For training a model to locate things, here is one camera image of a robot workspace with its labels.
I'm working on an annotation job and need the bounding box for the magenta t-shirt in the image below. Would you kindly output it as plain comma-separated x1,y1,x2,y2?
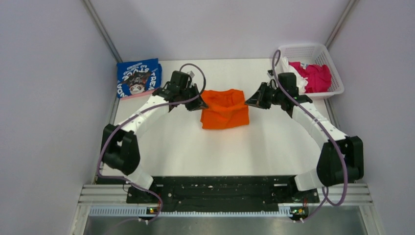
289,62,332,93

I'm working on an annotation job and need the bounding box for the aluminium frame rail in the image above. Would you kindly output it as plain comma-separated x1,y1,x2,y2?
70,183,385,235

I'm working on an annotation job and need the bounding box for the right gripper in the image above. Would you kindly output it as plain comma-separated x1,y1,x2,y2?
246,82,285,110

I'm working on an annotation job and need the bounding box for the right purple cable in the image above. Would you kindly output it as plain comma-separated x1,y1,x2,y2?
272,49,349,223

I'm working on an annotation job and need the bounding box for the folded pink t-shirt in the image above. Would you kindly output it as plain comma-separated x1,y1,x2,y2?
122,89,157,100

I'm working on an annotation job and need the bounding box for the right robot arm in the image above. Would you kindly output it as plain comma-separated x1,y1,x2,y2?
245,72,364,202

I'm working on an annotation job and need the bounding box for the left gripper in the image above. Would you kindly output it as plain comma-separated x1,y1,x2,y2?
179,83,208,111

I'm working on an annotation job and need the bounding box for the white plastic basket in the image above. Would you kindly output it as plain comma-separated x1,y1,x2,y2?
278,43,345,99

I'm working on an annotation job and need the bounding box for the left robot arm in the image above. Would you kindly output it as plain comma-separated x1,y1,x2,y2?
100,70,207,202

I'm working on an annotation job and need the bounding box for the orange t-shirt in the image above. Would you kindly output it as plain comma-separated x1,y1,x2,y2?
200,89,250,130

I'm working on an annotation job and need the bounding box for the folded blue printed t-shirt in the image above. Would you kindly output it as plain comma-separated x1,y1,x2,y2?
116,58,162,98

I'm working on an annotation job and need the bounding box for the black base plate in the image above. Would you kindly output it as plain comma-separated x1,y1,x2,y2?
126,175,321,212

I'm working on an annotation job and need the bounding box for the white slotted cable duct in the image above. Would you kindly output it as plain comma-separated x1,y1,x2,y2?
89,206,305,218

